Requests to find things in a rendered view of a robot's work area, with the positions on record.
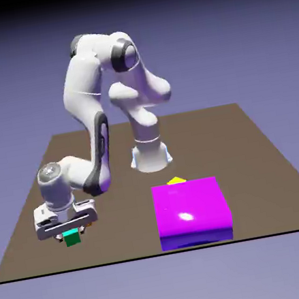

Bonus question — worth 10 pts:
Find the small yellow cube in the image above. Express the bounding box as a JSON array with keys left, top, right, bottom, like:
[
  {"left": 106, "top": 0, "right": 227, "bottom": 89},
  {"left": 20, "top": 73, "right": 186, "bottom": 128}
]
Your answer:
[{"left": 165, "top": 174, "right": 188, "bottom": 187}]

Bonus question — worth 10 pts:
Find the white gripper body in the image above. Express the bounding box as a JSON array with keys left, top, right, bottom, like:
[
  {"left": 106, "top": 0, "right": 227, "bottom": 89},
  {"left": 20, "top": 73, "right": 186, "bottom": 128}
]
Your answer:
[{"left": 31, "top": 198, "right": 101, "bottom": 242}]

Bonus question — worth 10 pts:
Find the large magenta box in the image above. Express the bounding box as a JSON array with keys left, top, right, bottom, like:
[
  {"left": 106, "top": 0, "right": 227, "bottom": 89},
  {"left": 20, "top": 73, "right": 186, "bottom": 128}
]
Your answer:
[{"left": 150, "top": 174, "right": 236, "bottom": 253}]

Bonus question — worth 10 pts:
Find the small green cube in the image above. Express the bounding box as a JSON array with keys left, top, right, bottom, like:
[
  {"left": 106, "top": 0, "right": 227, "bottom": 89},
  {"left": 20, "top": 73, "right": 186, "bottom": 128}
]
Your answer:
[{"left": 61, "top": 227, "right": 82, "bottom": 249}]

